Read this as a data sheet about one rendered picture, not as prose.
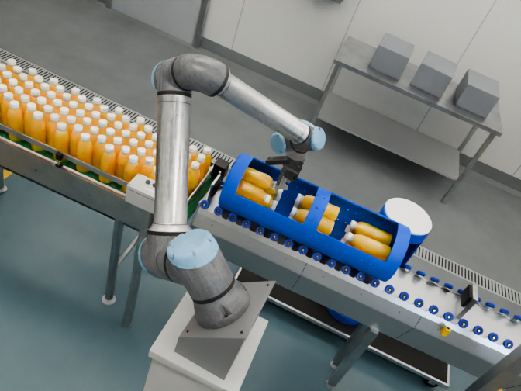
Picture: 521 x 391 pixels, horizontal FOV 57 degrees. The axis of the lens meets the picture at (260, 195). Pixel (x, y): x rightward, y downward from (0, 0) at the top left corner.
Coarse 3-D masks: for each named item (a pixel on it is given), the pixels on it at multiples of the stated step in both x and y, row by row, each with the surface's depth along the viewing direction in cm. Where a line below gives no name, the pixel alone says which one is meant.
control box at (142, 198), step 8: (136, 176) 213; (144, 176) 214; (128, 184) 208; (136, 184) 209; (144, 184) 211; (152, 184) 212; (128, 192) 210; (136, 192) 208; (144, 192) 207; (152, 192) 208; (128, 200) 213; (136, 200) 211; (144, 200) 209; (152, 200) 208; (144, 208) 212; (152, 208) 211
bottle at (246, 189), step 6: (240, 186) 222; (246, 186) 222; (252, 186) 223; (240, 192) 223; (246, 192) 222; (252, 192) 222; (258, 192) 222; (264, 192) 224; (252, 198) 223; (258, 198) 222; (264, 198) 223
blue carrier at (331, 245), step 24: (240, 168) 219; (264, 168) 237; (288, 192) 242; (312, 192) 237; (264, 216) 219; (312, 216) 215; (360, 216) 237; (384, 216) 225; (312, 240) 219; (336, 240) 215; (408, 240) 214; (360, 264) 218; (384, 264) 214
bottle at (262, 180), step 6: (252, 168) 226; (246, 174) 224; (252, 174) 224; (258, 174) 224; (264, 174) 225; (246, 180) 225; (252, 180) 224; (258, 180) 224; (264, 180) 223; (270, 180) 224; (258, 186) 226; (264, 186) 224; (270, 186) 225
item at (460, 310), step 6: (468, 288) 227; (474, 288) 226; (462, 294) 230; (468, 294) 224; (474, 294) 223; (462, 300) 227; (468, 300) 223; (474, 300) 221; (456, 306) 235; (462, 306) 226; (468, 306) 224; (456, 312) 232; (462, 312) 227
